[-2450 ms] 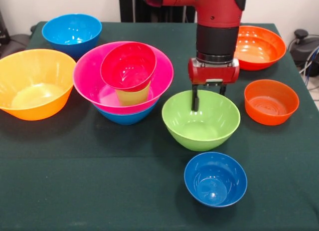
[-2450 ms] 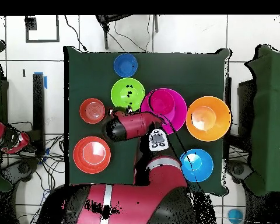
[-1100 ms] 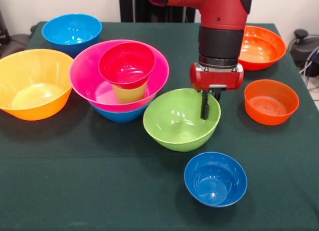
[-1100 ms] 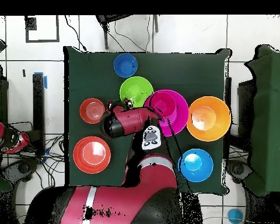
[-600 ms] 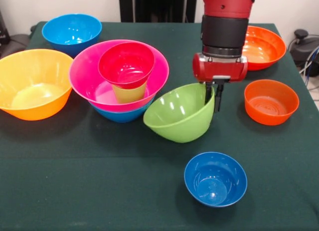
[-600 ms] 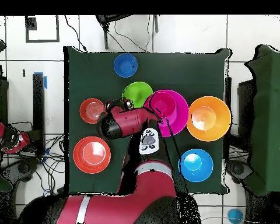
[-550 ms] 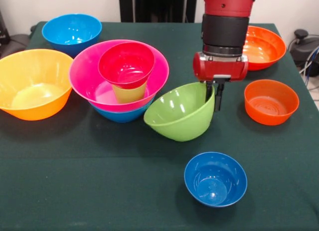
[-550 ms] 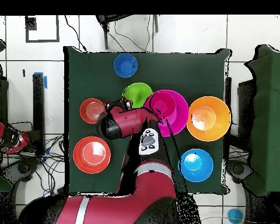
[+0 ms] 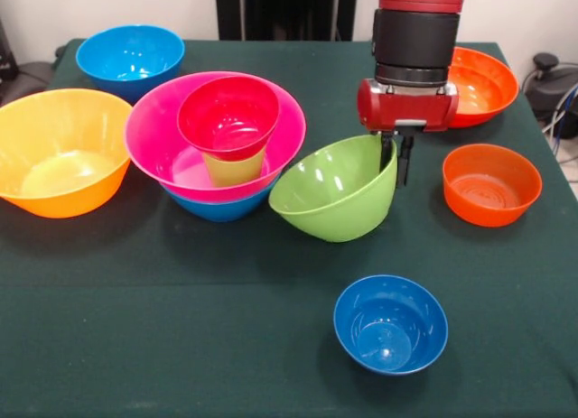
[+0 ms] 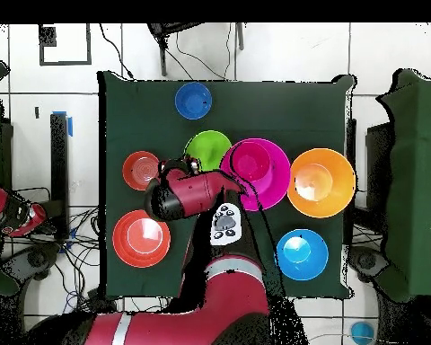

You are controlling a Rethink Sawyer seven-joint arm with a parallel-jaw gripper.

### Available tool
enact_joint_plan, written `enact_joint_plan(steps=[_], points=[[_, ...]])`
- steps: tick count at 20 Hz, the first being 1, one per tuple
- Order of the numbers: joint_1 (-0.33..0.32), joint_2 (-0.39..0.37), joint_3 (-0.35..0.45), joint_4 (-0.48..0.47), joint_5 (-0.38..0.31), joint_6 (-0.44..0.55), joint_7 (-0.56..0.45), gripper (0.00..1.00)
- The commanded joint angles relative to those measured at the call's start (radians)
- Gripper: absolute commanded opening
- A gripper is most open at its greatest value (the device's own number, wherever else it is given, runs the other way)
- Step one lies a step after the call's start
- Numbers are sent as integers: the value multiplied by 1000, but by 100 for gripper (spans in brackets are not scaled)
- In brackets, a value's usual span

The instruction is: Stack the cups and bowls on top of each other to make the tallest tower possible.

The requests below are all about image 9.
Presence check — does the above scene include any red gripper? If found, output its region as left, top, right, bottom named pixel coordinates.
left=356, top=78, right=461, bottom=187

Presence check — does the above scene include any lime green plastic bowl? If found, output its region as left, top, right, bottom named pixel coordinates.
left=267, top=135, right=399, bottom=244

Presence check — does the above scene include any lime green plastic cup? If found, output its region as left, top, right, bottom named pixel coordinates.
left=201, top=144, right=268, bottom=189

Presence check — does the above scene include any small dark blue bowl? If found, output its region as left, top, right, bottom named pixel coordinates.
left=332, top=274, right=450, bottom=376

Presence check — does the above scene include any small crimson red bowl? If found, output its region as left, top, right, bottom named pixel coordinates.
left=176, top=75, right=281, bottom=163

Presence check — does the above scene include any light blue plastic bowl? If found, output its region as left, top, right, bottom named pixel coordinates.
left=75, top=24, right=186, bottom=106
left=160, top=176, right=280, bottom=224

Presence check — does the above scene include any large pink plastic bowl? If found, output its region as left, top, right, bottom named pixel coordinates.
left=124, top=70, right=308, bottom=205

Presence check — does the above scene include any small red-orange plastic bowl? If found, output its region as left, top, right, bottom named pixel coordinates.
left=442, top=143, right=544, bottom=228

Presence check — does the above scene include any wide red-orange plastic bowl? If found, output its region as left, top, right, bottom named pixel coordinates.
left=446, top=46, right=520, bottom=129

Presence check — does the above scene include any black round floor stand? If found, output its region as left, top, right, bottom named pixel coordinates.
left=523, top=51, right=578, bottom=139

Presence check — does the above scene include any dark green tablecloth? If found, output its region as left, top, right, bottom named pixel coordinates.
left=0, top=38, right=578, bottom=418

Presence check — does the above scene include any large orange plastic bowl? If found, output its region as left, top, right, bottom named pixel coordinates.
left=0, top=88, right=133, bottom=219

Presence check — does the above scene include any dark grey floor equipment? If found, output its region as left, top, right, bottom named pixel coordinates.
left=0, top=18, right=58, bottom=110

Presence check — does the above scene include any tangle of floor cables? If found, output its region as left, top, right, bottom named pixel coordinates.
left=540, top=81, right=578, bottom=166

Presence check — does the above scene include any black pedestal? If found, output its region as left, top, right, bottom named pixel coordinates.
left=214, top=0, right=359, bottom=42

